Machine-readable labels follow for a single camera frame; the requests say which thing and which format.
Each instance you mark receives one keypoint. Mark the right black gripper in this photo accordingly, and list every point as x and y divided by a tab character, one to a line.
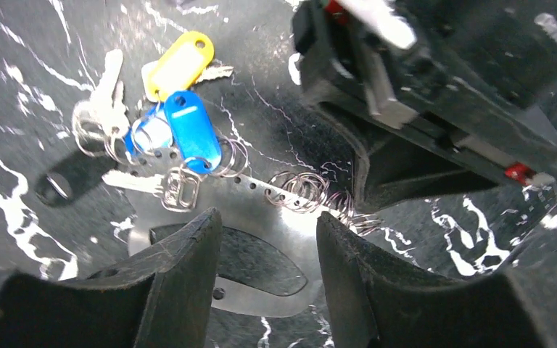
463	79

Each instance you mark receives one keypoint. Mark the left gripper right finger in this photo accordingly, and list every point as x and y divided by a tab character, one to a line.
376	299

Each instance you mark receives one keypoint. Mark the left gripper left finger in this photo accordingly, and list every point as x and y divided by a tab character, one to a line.
160	297

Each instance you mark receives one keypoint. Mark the black key tag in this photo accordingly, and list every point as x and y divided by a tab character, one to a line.
71	178

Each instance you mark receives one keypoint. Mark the blue key tag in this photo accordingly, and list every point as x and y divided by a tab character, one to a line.
193	131

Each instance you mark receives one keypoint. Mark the silver key with ring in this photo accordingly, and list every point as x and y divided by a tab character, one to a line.
99	121

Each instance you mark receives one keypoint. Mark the blue tag on plate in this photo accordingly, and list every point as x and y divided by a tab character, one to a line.
150	133

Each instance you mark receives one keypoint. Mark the yellow key tag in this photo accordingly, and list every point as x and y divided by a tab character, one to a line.
179	67

